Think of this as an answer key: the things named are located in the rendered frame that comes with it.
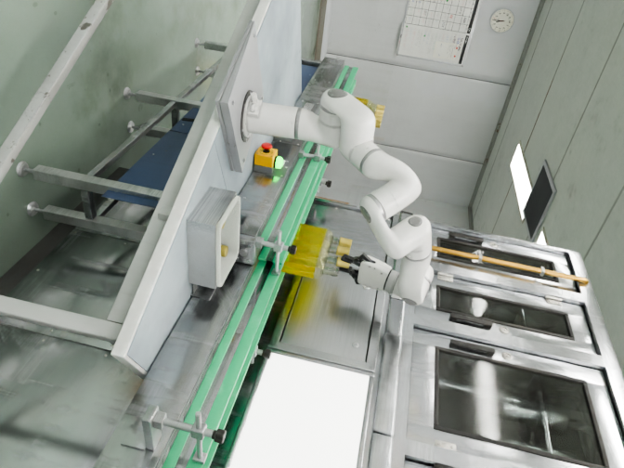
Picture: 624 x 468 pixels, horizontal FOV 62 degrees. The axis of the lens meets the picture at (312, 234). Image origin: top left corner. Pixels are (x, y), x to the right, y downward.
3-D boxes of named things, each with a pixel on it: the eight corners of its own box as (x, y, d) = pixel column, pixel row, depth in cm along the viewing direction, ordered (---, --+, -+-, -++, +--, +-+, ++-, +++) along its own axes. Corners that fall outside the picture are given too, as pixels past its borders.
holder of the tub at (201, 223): (189, 296, 149) (215, 303, 148) (186, 219, 132) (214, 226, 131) (211, 260, 162) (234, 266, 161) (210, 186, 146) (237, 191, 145)
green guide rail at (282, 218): (258, 241, 162) (283, 247, 161) (258, 239, 161) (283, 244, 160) (344, 66, 301) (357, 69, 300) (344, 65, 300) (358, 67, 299)
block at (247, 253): (232, 262, 163) (253, 266, 162) (232, 239, 157) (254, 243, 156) (236, 255, 165) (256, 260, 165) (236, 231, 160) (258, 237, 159)
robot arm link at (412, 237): (402, 216, 158) (362, 242, 155) (397, 168, 142) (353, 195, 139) (437, 249, 149) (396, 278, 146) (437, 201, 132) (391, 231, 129)
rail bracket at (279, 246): (253, 271, 163) (292, 279, 162) (255, 228, 153) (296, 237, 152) (256, 266, 165) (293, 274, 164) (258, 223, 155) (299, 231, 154)
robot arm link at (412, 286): (408, 233, 154) (411, 272, 170) (392, 267, 148) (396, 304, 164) (435, 240, 151) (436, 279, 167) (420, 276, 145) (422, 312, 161)
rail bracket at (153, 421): (121, 448, 112) (220, 475, 110) (111, 402, 102) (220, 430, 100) (132, 429, 116) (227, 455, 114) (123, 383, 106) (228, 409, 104)
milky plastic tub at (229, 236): (189, 284, 145) (219, 292, 144) (187, 220, 132) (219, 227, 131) (212, 248, 159) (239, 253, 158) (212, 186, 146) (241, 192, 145)
